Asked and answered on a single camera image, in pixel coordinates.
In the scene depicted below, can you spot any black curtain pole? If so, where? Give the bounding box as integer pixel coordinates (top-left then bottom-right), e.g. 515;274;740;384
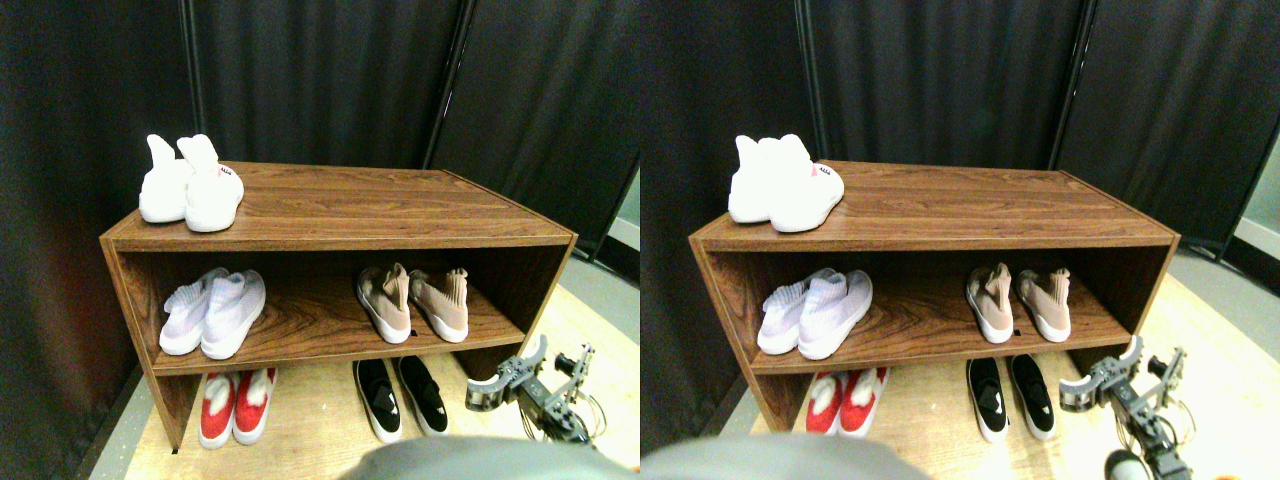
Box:
422;0;479;171
1046;0;1099;171
588;160;640;263
178;0;207;166

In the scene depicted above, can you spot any red shoe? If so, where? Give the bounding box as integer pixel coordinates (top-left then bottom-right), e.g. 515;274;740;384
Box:
806;373;849;435
838;368;889;438
232;368;278;446
198;373;241;449

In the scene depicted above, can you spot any white shoe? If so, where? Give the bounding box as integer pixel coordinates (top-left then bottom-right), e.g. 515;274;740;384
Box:
177;134;246;234
139;135;194;224
728;135;786;224
762;134;846;234

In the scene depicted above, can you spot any brown shoe rack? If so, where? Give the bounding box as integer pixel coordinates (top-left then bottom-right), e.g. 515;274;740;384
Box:
99;161;579;453
688;160;1182;433

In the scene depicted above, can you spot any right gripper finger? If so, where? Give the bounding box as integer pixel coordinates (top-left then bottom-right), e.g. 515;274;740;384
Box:
1059;362;1123;414
1106;335;1145;387
465;362;529;414
512;334;550;386

